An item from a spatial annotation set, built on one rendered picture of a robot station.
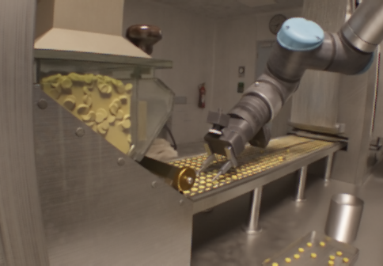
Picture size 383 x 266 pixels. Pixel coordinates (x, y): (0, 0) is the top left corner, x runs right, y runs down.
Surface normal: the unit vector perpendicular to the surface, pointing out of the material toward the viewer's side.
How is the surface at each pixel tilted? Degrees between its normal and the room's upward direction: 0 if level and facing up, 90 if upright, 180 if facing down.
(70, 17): 90
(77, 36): 44
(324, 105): 90
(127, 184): 90
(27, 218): 90
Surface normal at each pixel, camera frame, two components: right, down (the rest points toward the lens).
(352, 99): -0.72, 0.08
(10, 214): 0.70, 0.15
